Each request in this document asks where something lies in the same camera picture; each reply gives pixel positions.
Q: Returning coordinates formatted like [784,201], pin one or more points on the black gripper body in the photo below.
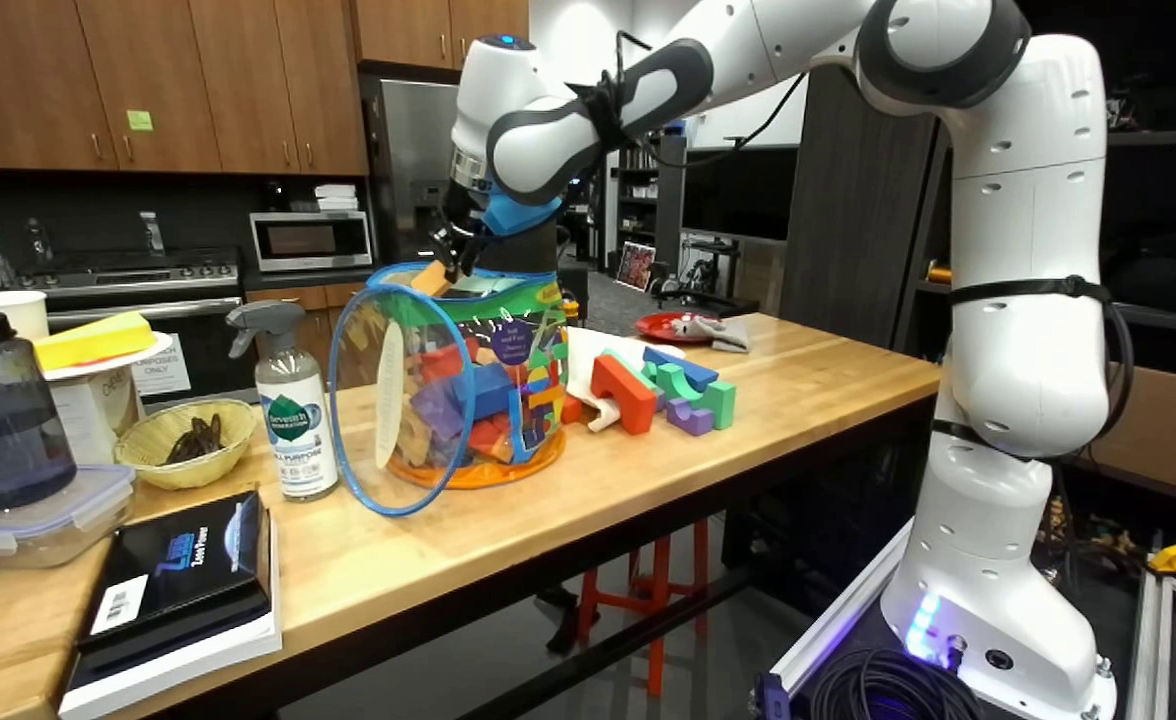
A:
[465,220]

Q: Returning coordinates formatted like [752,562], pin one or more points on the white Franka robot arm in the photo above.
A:
[1013,201]

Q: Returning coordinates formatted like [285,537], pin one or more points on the stainless steel refrigerator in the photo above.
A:
[412,162]

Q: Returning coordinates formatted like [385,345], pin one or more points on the white dishes stack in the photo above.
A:
[334,196]

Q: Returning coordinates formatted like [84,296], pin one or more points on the clear bowl of toys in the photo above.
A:
[480,387]

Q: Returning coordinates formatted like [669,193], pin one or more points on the silver microwave oven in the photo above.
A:
[308,240]

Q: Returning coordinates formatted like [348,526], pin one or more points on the white cloth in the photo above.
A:
[585,352]

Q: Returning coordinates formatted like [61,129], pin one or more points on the wooden cabinets above refrigerator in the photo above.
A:
[433,25]

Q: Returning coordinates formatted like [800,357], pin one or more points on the red plate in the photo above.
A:
[661,325]

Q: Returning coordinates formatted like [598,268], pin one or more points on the red foam block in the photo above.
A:
[627,398]

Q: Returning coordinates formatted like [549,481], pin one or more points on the grey cloth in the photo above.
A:
[716,330]

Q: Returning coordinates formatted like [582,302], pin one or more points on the purple foam block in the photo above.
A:
[691,422]

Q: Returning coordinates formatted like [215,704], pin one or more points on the clear bottle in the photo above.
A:
[148,235]

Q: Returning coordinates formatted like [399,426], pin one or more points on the small white paper sign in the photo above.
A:
[163,365]

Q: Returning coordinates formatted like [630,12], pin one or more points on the black stove oven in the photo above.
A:
[134,282]

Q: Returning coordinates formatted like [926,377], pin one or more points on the green sticky note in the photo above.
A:
[140,121]

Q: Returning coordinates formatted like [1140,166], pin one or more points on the yellow bowl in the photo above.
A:
[148,444]

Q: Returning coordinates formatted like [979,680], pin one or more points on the yellow sponge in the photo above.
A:
[95,343]

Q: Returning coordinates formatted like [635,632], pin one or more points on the wooden stool orange legs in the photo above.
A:
[642,584]

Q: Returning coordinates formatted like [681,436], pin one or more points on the white round container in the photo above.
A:
[95,407]

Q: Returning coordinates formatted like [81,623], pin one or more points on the dark brown tall cabinet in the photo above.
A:
[871,201]

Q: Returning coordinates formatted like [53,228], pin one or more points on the black book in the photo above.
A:
[174,562]

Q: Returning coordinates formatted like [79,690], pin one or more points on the clear plastic storage box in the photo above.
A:
[53,514]

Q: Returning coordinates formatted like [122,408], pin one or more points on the dark water jug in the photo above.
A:
[3,412]

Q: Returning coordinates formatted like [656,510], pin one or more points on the wooden wall cabinets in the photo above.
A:
[148,66]

